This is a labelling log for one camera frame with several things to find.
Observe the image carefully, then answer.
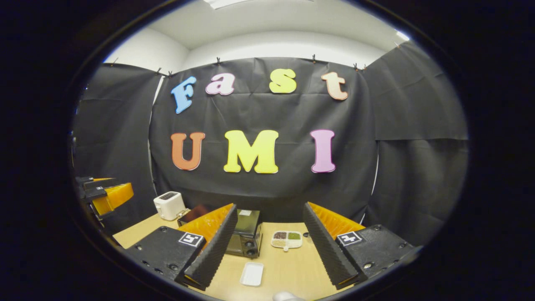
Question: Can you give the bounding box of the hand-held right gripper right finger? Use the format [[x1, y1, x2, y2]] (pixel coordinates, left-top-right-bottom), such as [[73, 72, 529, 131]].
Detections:
[[303, 202, 420, 290]]

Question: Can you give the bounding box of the black electric oven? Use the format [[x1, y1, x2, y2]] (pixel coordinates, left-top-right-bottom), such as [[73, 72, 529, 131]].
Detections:
[[177, 204, 264, 259]]

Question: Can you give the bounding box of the white rectangular tray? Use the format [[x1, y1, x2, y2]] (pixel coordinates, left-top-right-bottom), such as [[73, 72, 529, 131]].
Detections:
[[239, 262, 265, 287]]

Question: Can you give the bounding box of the white divided snack plate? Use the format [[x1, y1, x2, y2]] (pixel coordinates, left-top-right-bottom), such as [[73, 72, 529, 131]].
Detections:
[[270, 230, 303, 252]]

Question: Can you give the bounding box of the white toaster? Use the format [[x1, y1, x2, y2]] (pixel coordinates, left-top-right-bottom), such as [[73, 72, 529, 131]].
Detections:
[[153, 191, 187, 221]]

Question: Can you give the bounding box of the large ceiling light panel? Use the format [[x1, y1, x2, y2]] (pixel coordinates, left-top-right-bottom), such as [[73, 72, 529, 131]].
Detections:
[[203, 0, 251, 10]]

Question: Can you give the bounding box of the black backdrop cloth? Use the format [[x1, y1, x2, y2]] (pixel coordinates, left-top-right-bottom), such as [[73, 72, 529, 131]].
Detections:
[[71, 40, 469, 247]]

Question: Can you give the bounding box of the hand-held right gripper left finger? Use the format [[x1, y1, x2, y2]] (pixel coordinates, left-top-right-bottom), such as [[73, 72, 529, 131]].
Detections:
[[125, 203, 238, 292]]

